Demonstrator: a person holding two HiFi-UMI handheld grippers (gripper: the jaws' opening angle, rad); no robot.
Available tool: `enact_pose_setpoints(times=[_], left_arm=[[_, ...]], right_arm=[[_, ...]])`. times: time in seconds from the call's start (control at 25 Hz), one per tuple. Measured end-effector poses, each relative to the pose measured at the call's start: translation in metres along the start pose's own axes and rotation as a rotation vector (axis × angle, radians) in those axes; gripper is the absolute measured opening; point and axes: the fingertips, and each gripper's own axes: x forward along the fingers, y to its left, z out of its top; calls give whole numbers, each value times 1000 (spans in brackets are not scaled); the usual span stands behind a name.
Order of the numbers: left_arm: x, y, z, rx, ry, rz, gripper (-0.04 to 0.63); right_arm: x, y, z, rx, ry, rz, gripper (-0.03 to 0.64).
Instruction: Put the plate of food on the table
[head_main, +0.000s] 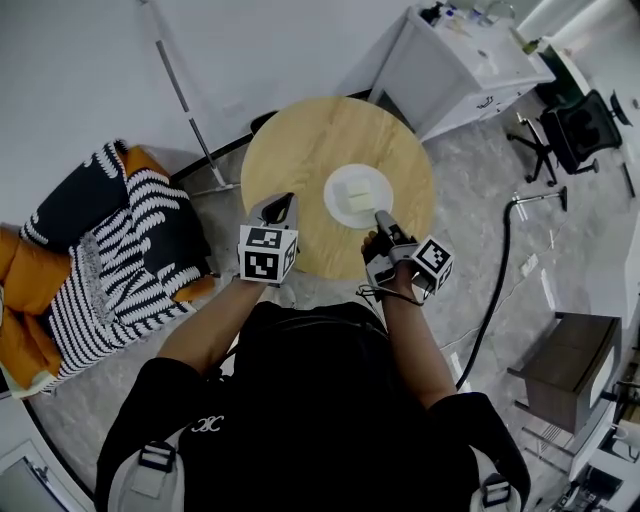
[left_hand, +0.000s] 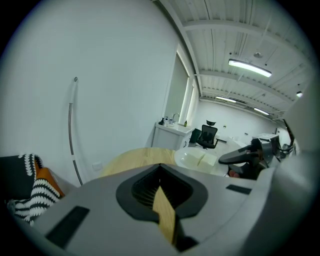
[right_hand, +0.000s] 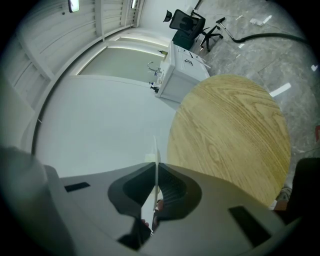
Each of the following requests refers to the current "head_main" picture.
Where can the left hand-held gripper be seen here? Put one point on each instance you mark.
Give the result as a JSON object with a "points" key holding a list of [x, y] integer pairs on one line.
{"points": [[259, 260]]}

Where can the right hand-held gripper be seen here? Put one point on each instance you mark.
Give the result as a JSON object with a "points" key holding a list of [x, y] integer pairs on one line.
{"points": [[433, 260]]}

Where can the pale food block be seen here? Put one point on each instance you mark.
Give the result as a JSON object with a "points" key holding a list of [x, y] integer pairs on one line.
{"points": [[356, 186], [360, 202]]}

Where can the white plate of food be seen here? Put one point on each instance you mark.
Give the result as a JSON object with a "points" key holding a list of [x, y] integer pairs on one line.
{"points": [[340, 210]]}

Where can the person's left forearm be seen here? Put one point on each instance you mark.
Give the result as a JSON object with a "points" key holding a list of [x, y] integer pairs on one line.
{"points": [[215, 325]]}

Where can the person's right forearm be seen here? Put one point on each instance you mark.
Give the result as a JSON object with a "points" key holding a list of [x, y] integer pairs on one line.
{"points": [[415, 350]]}

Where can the person's right hand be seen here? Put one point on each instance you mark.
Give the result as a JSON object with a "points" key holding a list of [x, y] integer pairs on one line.
{"points": [[371, 244]]}

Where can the round wooden table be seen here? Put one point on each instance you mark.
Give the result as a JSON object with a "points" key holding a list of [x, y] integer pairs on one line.
{"points": [[295, 150]]}

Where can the black table base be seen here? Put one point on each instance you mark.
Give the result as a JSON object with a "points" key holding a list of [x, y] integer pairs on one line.
{"points": [[261, 122]]}

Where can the black white striped blanket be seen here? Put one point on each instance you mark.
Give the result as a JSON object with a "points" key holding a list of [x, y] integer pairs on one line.
{"points": [[140, 240]]}

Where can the white metal pole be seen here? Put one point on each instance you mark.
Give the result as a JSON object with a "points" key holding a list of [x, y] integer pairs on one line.
{"points": [[186, 102]]}

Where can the white cabinet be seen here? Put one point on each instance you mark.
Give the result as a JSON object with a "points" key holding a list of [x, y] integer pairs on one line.
{"points": [[450, 65]]}

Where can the person's black shirt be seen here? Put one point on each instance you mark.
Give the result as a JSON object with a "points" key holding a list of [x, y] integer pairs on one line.
{"points": [[310, 410]]}

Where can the black office chair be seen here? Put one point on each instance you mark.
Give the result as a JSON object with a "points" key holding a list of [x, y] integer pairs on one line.
{"points": [[580, 135]]}

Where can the green glass bottle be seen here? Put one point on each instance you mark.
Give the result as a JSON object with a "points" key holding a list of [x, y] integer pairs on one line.
{"points": [[531, 46]]}

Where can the dark wooden side table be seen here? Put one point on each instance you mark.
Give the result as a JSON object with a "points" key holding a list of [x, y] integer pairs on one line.
{"points": [[570, 370]]}

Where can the orange armchair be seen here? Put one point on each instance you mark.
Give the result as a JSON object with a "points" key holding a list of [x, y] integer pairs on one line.
{"points": [[30, 280]]}

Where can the white mug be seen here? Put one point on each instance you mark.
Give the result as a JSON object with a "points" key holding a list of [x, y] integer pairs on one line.
{"points": [[624, 431]]}

